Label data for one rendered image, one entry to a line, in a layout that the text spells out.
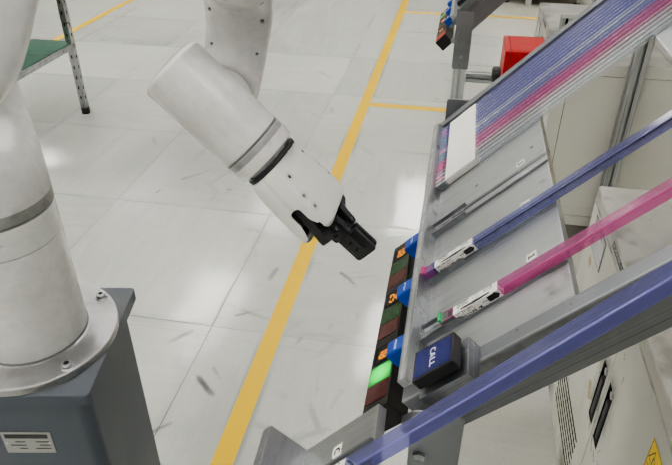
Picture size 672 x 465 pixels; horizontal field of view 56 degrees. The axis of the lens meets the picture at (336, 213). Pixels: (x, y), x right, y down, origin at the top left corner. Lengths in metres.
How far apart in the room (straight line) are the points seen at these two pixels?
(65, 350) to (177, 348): 1.03
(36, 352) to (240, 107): 0.36
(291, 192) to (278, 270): 1.31
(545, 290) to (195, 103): 0.42
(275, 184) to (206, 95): 0.13
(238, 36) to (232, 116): 0.13
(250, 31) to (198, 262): 1.38
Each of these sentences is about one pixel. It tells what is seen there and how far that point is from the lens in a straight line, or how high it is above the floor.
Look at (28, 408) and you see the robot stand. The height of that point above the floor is 0.67.
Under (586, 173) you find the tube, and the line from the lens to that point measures 0.75.
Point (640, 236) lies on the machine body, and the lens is 1.20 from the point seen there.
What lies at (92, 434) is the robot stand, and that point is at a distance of 0.83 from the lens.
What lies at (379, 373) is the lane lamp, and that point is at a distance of 0.80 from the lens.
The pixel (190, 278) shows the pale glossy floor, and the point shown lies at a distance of 2.05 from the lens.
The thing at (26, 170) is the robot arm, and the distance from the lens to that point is 0.70.
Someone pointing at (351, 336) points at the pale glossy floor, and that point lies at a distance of 1.80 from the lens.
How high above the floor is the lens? 1.23
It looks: 32 degrees down
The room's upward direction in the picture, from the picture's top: straight up
